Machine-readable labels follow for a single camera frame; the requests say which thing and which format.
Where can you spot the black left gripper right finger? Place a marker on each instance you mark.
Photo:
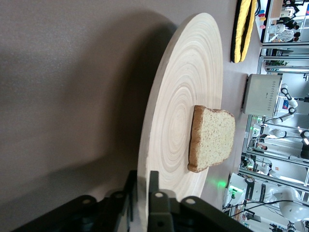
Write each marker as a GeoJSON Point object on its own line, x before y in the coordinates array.
{"type": "Point", "coordinates": [164, 212]}

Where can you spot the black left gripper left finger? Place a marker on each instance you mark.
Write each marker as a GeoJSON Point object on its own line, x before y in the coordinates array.
{"type": "Point", "coordinates": [116, 212]}

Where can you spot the slice of brown toast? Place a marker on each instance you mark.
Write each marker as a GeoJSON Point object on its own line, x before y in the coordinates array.
{"type": "Point", "coordinates": [214, 137]}

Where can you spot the round light wooden plate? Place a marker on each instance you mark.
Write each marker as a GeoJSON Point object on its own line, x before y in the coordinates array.
{"type": "Point", "coordinates": [183, 72]}

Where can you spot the green-lit arm base connector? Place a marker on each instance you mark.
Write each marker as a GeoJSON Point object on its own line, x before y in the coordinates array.
{"type": "Point", "coordinates": [233, 193]}

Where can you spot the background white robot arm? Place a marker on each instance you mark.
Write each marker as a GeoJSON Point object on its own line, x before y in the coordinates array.
{"type": "Point", "coordinates": [277, 133]}
{"type": "Point", "coordinates": [293, 102]}

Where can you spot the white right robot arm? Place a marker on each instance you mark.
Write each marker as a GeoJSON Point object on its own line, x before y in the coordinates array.
{"type": "Point", "coordinates": [241, 183]}

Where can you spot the brown table cover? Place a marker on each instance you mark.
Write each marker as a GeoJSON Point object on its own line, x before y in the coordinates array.
{"type": "Point", "coordinates": [72, 96]}

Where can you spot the cream and chrome toaster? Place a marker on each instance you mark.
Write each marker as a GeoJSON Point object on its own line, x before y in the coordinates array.
{"type": "Point", "coordinates": [258, 96]}

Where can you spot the yellow quilted oven mitt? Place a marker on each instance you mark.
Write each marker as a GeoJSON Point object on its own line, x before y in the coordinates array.
{"type": "Point", "coordinates": [241, 29]}
{"type": "Point", "coordinates": [252, 24]}

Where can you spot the background aluminium frame enclosure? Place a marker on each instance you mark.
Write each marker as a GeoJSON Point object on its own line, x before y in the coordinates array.
{"type": "Point", "coordinates": [260, 62]}

